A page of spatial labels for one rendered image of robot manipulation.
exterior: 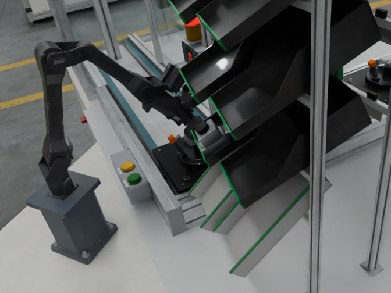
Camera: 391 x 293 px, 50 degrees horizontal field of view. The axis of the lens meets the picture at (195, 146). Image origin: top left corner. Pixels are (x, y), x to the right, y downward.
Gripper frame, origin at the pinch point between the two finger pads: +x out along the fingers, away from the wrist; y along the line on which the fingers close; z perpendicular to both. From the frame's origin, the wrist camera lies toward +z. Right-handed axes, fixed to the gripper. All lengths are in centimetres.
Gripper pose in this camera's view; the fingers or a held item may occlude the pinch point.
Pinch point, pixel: (196, 124)
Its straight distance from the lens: 125.0
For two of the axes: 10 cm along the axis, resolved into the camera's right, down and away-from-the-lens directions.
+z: 6.2, -7.7, -1.8
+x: 6.8, 4.0, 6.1
